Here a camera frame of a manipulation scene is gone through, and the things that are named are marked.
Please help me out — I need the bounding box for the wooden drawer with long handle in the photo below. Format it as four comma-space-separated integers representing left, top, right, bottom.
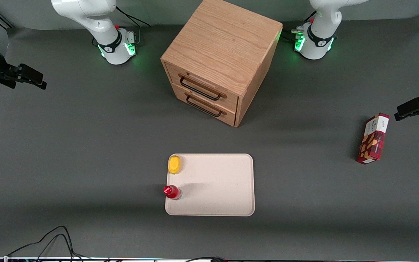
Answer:
164, 61, 240, 112

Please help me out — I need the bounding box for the long black drawer handle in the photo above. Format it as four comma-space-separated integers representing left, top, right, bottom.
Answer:
178, 74, 227, 101

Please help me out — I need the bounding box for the wooden drawer cabinet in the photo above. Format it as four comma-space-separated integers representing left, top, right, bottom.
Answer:
160, 0, 283, 128

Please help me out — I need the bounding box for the red white snack box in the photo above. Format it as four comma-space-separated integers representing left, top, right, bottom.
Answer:
356, 113, 390, 165

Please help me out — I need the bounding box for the yellow plastic toy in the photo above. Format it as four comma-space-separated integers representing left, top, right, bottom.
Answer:
168, 155, 181, 175

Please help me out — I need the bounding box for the red small bottle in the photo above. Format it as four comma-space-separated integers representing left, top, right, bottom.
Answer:
163, 185, 183, 200

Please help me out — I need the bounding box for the beige plastic tray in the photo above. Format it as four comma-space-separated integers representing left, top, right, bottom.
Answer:
165, 153, 256, 217

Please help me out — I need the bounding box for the black right arm base cable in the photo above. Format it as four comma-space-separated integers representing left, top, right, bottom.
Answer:
116, 5, 151, 45

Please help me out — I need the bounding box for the black arm base cable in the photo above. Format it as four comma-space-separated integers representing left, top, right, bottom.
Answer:
282, 11, 317, 41
116, 5, 151, 45

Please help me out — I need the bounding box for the black left arm base cable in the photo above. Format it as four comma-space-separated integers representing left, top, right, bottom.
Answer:
282, 11, 317, 41

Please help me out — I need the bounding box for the wooden drawer with short handle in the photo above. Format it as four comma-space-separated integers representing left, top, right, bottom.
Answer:
171, 84, 238, 127

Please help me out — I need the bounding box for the black long floor cable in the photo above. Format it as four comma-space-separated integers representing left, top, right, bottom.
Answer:
7, 226, 90, 262

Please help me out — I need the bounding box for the short black drawer handle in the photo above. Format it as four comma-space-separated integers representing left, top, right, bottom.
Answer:
185, 92, 227, 118

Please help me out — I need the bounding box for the black short floor cable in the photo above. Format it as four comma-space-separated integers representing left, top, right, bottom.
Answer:
184, 257, 229, 262

